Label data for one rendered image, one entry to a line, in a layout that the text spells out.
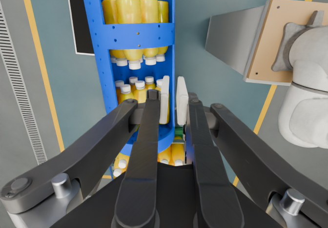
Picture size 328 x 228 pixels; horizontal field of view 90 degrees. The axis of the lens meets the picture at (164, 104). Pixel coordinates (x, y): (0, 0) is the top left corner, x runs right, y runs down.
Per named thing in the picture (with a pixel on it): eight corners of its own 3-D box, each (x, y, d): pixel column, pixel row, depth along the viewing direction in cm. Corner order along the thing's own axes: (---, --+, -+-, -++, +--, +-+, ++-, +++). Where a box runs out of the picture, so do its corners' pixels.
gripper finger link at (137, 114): (157, 126, 14) (122, 124, 14) (161, 103, 18) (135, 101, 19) (158, 111, 13) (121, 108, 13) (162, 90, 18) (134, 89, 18)
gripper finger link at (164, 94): (166, 124, 16) (158, 124, 16) (168, 97, 22) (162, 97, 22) (168, 95, 14) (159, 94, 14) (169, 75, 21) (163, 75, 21)
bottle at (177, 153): (171, 134, 100) (172, 157, 83) (183, 135, 100) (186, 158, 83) (170, 144, 103) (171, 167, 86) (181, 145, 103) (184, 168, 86)
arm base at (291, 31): (340, 12, 59) (356, 10, 54) (314, 73, 68) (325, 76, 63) (288, 10, 60) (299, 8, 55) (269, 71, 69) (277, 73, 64)
